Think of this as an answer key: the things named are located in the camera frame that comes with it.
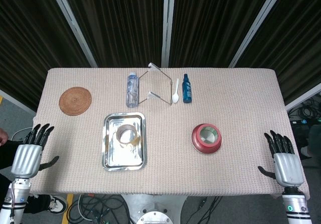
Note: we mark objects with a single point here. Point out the yellow transparent tape roll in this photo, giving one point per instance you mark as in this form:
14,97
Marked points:
120,129

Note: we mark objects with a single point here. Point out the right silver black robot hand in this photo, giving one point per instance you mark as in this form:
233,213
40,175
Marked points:
287,166

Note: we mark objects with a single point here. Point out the person's bare hand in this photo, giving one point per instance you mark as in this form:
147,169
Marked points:
3,136

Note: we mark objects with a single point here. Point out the blue spray bottle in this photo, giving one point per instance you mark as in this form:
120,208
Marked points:
187,91

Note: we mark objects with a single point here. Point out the rectangular steel tray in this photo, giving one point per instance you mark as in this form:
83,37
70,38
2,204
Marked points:
120,158

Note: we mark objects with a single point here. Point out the black power strip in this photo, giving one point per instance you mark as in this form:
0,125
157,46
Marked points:
299,121

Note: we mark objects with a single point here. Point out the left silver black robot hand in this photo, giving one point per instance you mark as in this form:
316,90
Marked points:
26,156

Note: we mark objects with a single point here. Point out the white plastic spoon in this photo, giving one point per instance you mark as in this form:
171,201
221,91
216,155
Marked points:
175,98

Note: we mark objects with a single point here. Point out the beige waffle tablecloth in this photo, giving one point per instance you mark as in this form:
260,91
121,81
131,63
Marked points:
165,178

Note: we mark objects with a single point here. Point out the clear plastic water bottle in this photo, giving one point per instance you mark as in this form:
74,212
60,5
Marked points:
132,91

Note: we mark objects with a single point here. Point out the black white sneaker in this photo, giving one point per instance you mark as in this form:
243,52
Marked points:
57,204

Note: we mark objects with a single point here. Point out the dark pleated curtain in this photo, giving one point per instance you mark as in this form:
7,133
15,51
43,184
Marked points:
27,33
215,20
301,33
118,20

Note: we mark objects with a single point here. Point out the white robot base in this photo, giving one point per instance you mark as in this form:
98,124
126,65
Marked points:
153,209

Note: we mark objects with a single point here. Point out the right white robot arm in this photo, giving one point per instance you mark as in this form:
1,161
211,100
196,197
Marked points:
296,206

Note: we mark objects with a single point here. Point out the round rattan coaster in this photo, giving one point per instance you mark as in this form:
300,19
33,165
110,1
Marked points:
75,101

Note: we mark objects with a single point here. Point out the white partition post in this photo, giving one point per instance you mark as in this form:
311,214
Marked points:
72,23
167,23
258,23

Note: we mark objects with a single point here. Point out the person's black trousers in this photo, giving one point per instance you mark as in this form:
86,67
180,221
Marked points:
10,153

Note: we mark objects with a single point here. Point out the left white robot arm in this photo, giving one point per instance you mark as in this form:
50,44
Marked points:
15,201

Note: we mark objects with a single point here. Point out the red tape roll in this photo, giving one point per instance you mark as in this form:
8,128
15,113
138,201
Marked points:
196,137

